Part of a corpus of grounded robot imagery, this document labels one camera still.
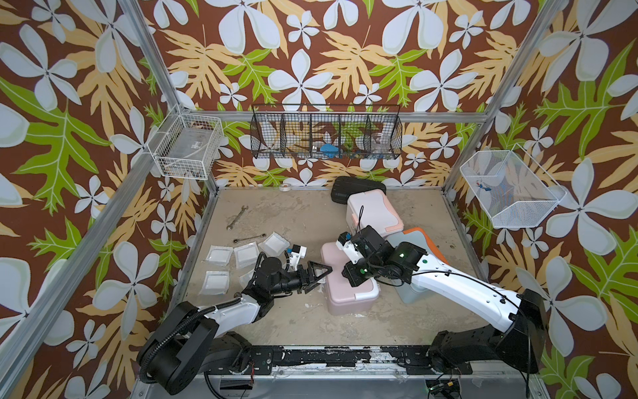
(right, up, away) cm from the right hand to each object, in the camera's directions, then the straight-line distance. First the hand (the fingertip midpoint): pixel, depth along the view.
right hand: (340, 273), depth 76 cm
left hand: (-3, 0, 0) cm, 3 cm away
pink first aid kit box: (0, -6, -4) cm, 8 cm away
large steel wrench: (-45, +13, +30) cm, 56 cm away
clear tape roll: (-24, +32, +46) cm, 61 cm away
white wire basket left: (-54, +43, +10) cm, 70 cm away
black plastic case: (+6, +31, +40) cm, 51 cm away
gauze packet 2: (-25, +6, +23) cm, 34 cm away
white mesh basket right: (+59, +27, +6) cm, 65 cm away
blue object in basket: (-2, +43, +17) cm, 46 cm away
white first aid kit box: (+15, +20, +17) cm, 30 cm away
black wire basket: (-4, +52, +23) cm, 57 cm away
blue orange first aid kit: (+28, +10, +9) cm, 31 cm away
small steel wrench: (-41, +7, +25) cm, 49 cm away
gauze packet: (-45, -7, +15) cm, 48 cm away
